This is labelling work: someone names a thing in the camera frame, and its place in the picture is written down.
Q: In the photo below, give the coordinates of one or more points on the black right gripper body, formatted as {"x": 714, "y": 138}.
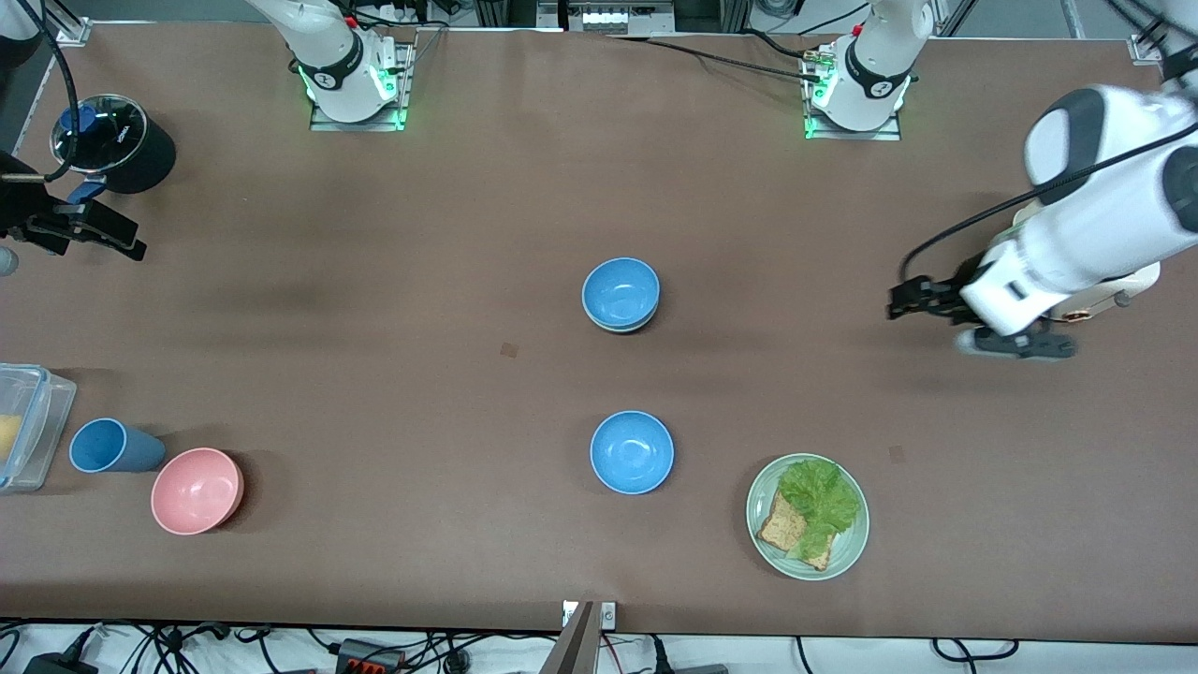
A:
{"x": 21, "y": 215}

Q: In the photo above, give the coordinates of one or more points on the blue bowl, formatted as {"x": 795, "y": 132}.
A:
{"x": 632, "y": 452}
{"x": 620, "y": 290}

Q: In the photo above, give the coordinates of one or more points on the green bowl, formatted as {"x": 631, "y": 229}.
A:
{"x": 618, "y": 329}

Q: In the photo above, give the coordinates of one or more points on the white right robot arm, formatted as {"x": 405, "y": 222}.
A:
{"x": 328, "y": 47}

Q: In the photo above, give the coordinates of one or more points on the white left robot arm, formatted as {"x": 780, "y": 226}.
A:
{"x": 1104, "y": 225}

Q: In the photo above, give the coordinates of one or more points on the pink bowl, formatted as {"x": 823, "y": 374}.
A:
{"x": 195, "y": 491}

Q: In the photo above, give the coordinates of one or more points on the cream white appliance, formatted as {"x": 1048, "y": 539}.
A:
{"x": 1144, "y": 274}

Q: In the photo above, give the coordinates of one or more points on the clear plastic container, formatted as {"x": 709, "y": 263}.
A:
{"x": 42, "y": 421}

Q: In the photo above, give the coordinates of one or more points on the blue cup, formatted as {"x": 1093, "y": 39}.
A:
{"x": 122, "y": 449}

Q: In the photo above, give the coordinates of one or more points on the green lettuce leaf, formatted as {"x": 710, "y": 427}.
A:
{"x": 822, "y": 496}

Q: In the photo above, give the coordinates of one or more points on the yellow food piece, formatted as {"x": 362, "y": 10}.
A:
{"x": 7, "y": 438}

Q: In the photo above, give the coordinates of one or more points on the green plate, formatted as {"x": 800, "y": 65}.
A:
{"x": 847, "y": 543}

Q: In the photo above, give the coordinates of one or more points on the brown bread slice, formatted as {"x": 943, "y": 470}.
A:
{"x": 777, "y": 529}

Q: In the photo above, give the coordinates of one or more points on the white power strip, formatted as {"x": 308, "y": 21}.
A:
{"x": 618, "y": 17}

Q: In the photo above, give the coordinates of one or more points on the black power adapter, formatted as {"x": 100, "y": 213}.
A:
{"x": 58, "y": 666}

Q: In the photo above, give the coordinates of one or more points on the black orange power strip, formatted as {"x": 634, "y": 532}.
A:
{"x": 370, "y": 658}

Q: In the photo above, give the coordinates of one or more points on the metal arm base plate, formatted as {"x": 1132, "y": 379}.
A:
{"x": 402, "y": 75}
{"x": 852, "y": 135}

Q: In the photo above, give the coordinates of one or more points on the aluminium frame rail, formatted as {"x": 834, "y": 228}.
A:
{"x": 70, "y": 33}

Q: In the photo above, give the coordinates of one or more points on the grey camera mount bar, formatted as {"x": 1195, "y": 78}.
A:
{"x": 573, "y": 646}

